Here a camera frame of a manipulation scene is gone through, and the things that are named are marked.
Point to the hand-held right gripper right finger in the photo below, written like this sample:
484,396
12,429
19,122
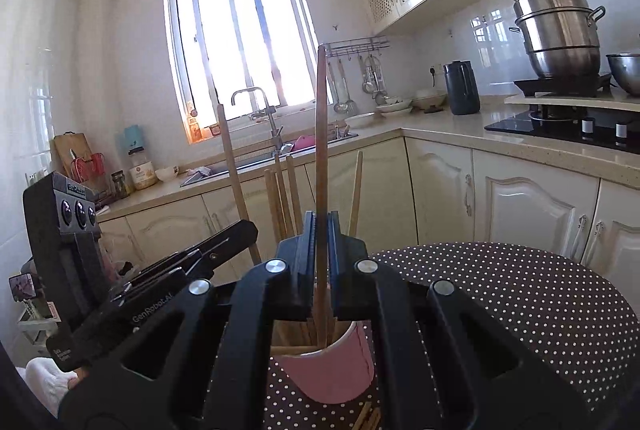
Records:
337,270

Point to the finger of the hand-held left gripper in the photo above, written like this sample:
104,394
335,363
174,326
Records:
210,250
150,285

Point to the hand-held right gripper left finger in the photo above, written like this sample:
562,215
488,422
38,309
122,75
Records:
306,270

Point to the wooden chopstick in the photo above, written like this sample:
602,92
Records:
284,195
232,169
295,195
321,134
356,195

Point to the pink cup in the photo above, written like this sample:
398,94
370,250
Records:
325,375

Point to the pile of wooden chopsticks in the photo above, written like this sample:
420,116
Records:
367,417

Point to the person's left hand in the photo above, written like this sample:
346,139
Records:
79,377

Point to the cream sink base cabinet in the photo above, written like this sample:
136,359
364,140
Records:
175,225

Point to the white storage rack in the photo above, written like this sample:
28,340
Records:
30,305

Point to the grey dish cloth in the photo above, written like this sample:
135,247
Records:
200,170

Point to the small white cup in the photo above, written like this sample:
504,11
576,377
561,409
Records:
166,174

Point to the small glass jar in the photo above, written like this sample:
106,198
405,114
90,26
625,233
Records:
119,185

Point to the glass jar with white lid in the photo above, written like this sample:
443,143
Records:
142,172

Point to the steel sink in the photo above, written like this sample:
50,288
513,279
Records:
260,159

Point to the wooden cutting board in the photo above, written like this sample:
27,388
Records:
70,149

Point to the orange packet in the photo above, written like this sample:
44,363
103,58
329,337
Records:
195,127

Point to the white cloth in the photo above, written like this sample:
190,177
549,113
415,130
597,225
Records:
45,382

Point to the red basin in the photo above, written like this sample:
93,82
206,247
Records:
302,142

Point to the steel faucet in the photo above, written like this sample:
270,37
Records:
272,124

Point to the polka dot tablecloth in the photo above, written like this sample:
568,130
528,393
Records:
500,310

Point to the hanging steel ladle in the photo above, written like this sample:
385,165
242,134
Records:
340,102

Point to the hanging steel spatula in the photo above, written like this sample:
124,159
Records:
350,102

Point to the stack of white plates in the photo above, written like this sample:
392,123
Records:
395,108

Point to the hanging small spoon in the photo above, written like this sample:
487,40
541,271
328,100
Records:
368,82

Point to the cream stove base cabinet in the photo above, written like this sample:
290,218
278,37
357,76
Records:
525,205

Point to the kitchen window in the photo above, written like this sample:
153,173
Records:
240,34

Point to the black kettle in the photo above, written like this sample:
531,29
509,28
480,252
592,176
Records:
462,89

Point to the black gas stove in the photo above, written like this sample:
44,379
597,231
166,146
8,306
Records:
550,127

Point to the long wooden board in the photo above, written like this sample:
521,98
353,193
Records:
565,99

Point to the steel steamer pot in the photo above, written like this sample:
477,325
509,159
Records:
560,34

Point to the steel wok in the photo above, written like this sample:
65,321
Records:
625,74

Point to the wall outlet with plug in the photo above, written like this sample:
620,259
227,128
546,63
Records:
433,70

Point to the steel utensil rail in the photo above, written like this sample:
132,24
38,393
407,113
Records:
355,45

